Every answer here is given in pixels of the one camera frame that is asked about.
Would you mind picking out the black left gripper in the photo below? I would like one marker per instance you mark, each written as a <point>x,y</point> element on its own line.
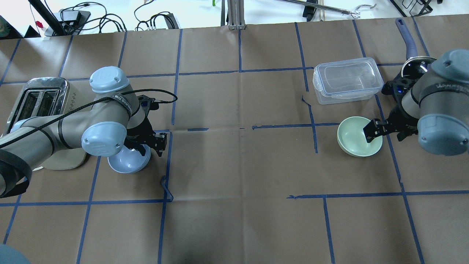
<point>141,131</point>

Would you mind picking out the green bowl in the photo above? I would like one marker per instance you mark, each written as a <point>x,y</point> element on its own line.
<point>351,138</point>

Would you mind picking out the metal grabber stick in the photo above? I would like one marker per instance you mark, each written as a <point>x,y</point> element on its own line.
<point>355,13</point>

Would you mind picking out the cream toaster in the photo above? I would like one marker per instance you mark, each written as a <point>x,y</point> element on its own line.
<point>49,96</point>

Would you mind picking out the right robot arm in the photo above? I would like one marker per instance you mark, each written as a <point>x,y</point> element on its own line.
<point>432,101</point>

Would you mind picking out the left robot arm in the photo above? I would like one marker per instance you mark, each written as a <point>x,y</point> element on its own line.
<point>115,125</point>

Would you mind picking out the aluminium frame post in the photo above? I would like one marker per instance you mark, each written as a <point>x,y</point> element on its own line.
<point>232,14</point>

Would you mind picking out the clear plastic container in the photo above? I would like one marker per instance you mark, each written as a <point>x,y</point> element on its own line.
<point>347,80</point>

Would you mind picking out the blue bowl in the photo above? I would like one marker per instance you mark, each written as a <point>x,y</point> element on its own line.
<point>129,161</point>

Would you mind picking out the black power adapter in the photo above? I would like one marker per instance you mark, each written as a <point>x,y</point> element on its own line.
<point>73,18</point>

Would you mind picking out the dark blue saucepan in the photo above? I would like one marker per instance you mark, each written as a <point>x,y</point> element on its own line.
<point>410,51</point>

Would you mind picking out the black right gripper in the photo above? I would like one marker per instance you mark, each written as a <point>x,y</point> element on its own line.
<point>400,121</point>

